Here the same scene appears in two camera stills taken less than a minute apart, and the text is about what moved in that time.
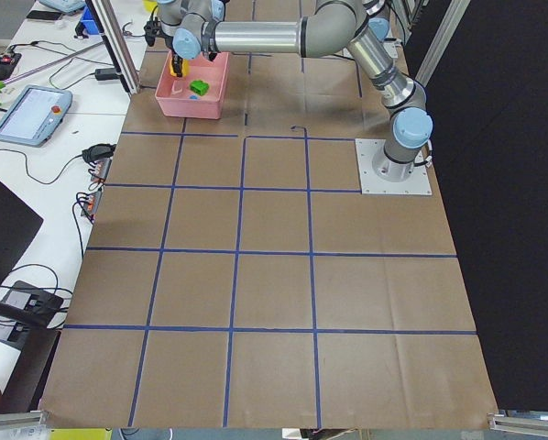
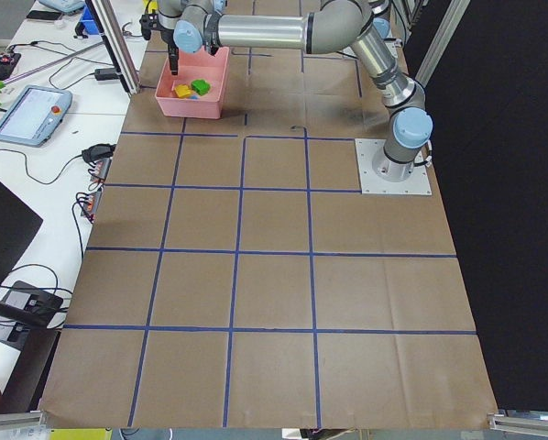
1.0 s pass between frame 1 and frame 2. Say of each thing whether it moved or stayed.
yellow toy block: moved
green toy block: stayed
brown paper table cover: stayed
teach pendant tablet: stayed
